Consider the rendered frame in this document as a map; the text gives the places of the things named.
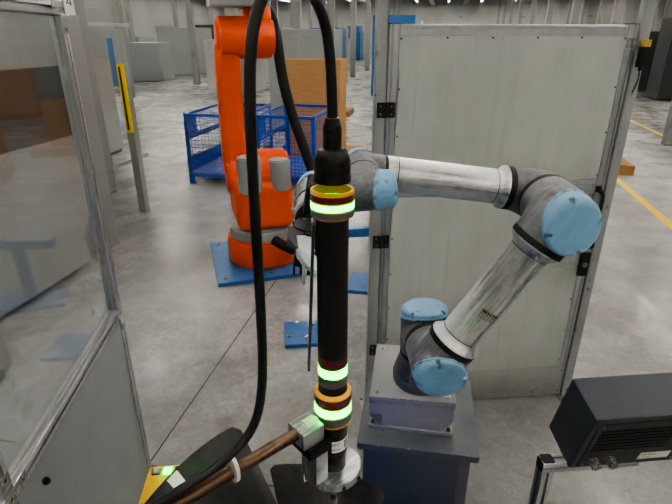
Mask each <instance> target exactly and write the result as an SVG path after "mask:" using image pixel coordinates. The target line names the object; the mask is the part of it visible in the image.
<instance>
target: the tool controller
mask: <svg viewBox="0 0 672 504"><path fill-rule="evenodd" d="M549 426H550V430H551V432H552V434H553V436H554V438H555V440H556V442H557V444H558V446H559V449H560V451H561V453H562V455H563V457H564V459H565V460H566V462H567V465H568V467H570V468H571V467H584V466H590V467H591V469H592V470H593V471H598V470H600V469H601V468H602V466H601V465H608V467H609V469H612V470H613V469H616V468H618V467H619V464H621V463H634V462H646V461H659V460H671V459H672V372H668V373H652V374H636V375H621V376H605V377H589V378H575V379H573V380H572V381H571V383H570V385H569V387H568V389H567V391H566V393H565V395H564V397H563V399H562V401H561V403H560V405H559V407H558V409H557V411H556V413H555V415H554V417H553V419H552V421H551V423H550V425H549Z"/></svg>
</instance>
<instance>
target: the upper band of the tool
mask: <svg viewBox="0 0 672 504"><path fill-rule="evenodd" d="M321 186H322V187H321ZM347 187H348V188H347ZM326 192H331V193H328V194H326ZM334 192H340V193H339V194H337V193H334ZM310 193H311V194H312V195H314V196H317V197H321V198H344V197H348V196H351V195H353V194H354V187H353V186H351V185H348V184H346V185H340V186H324V185H319V184H317V185H314V186H312V187H311V188H310ZM311 202H312V203H314V204H317V205H321V206H330V207H334V206H344V205H348V204H351V203H352V202H354V200H353V201H352V202H350V203H347V204H342V205H322V204H318V203H315V202H313V201H311ZM353 209H354V208H353ZM353 209H352V210H353ZM311 210H313V209H312V208H311ZM352 210H350V211H352ZM313 211H314V212H317V213H321V214H330V215H335V214H344V213H348V212H350V211H347V212H342V213H322V212H318V211H315V210H313ZM346 220H348V219H346ZM346 220H342V221H323V220H319V221H321V222H327V223H338V222H343V221H346Z"/></svg>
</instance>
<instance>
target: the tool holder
mask: <svg viewBox="0 0 672 504"><path fill-rule="evenodd" d="M310 415H312V414H311V413H310V412H306V413H304V414H303V415H301V416H299V417H297V418H296V419H294V420H292V421H290V422H289V423H288V431H289V430H291V429H293V428H294V429H297V432H298V434H299V440H298V441H296V442H295V443H293V444H292V445H293V446H294V447H295V448H296V449H298V450H299V451H300V452H301V457H302V471H303V472H304V473H305V474H306V477H307V479H308V481H309V482H310V483H311V484H312V485H313V486H314V487H316V488H317V489H319V490H322V491H326V492H340V491H344V490H346V489H349V488H350V487H352V486H353V485H354V484H355V483H356V482H357V481H358V480H360V478H361V477H360V473H361V460H360V457H359V455H358V454H357V452H356V451H355V450H354V449H352V448H351V447H349V446H347V451H346V465H345V467H344V469H342V470H341V471H339V472H336V473H330V472H328V451H329V450H330V439H329V438H327V437H326V436H325V435H324V424H323V423H322V422H320V421H319V420H318V421H319V422H317V423H315V424H314V425H312V426H310V427H309V428H307V427H304V426H303V425H302V424H301V423H302V422H300V421H301V420H303V419H305V418H307V417H308V416H310Z"/></svg>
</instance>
